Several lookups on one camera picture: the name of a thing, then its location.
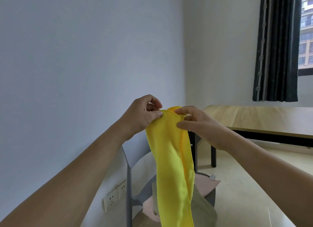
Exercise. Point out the person's left hand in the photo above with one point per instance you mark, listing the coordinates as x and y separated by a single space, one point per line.
139 116

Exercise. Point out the person's right hand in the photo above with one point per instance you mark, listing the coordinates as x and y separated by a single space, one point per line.
207 129

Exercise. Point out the yellow cloth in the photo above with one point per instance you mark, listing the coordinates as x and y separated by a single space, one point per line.
171 165

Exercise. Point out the pink cloth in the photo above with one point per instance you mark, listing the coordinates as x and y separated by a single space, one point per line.
205 184

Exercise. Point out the olive floral cloth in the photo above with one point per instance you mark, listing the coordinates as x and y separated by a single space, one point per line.
203 209

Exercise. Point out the person's left forearm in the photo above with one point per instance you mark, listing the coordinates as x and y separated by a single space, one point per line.
68 180

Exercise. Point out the person's right forearm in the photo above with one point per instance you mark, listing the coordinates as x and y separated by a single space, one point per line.
274 170

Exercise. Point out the wooden table with black legs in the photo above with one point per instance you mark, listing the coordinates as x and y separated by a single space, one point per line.
256 116

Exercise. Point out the grey plastic chair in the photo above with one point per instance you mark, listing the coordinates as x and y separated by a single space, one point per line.
129 185

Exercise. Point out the dark grey curtain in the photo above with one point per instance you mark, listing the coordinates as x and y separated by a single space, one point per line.
276 45

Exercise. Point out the white wall socket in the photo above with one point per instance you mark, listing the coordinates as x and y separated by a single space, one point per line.
111 200
121 189

